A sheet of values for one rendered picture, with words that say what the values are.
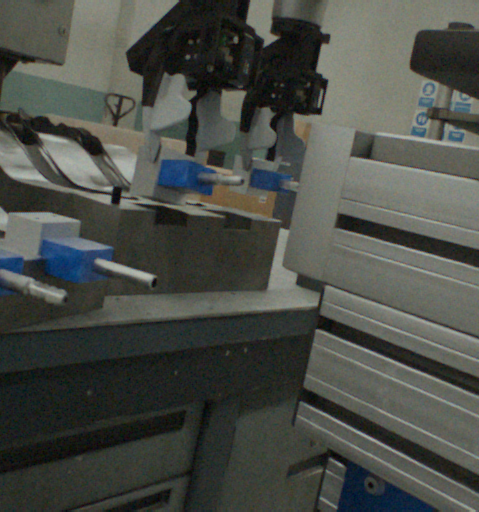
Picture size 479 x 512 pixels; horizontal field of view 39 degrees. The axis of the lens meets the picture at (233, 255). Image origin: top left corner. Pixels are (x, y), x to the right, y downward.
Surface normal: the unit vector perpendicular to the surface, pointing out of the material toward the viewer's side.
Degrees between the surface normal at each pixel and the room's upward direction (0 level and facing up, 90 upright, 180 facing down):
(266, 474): 90
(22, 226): 90
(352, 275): 90
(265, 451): 90
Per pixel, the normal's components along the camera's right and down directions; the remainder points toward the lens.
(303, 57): -0.65, -0.01
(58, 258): -0.41, 0.06
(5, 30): 0.73, 0.25
